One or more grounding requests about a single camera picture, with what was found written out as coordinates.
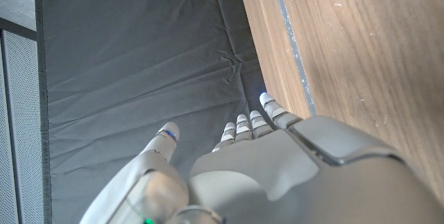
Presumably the black backdrop curtain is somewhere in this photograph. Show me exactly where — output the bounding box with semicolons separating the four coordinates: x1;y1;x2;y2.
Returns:
33;0;278;224

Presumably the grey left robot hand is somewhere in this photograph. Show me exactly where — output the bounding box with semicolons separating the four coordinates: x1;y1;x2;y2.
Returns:
78;92;444;224

